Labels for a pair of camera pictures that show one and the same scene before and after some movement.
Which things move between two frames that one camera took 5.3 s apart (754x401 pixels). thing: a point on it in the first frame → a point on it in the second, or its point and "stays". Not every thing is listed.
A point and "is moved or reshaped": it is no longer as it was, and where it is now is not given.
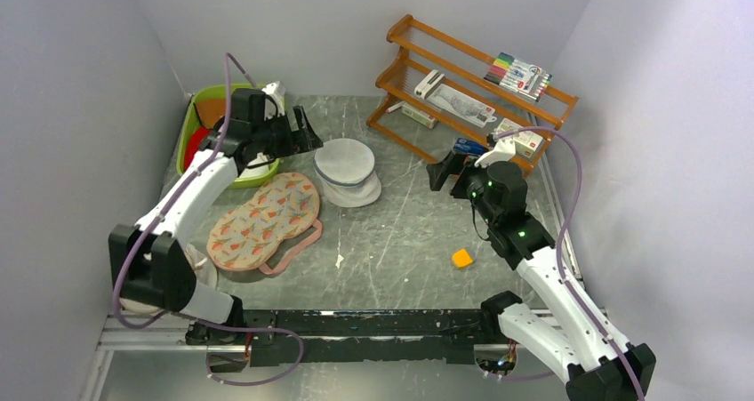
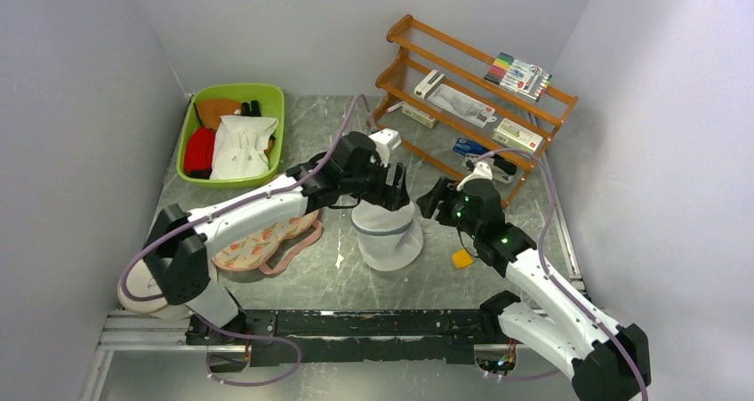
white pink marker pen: [403, 102] stays
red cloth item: [198, 135] stays
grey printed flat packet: [461, 107] stays
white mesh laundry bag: [345, 169] is moved or reshaped
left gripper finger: [311, 141] → [396, 197]
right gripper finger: [458, 163] → [444, 188]
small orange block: [461, 258] stays
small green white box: [419, 116] stays
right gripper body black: [470, 184] → [452, 210]
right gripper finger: [437, 173] → [428, 203]
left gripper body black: [276, 139] → [371, 184]
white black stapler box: [429, 84] stays
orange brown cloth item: [211, 110] stays
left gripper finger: [305, 130] → [401, 193]
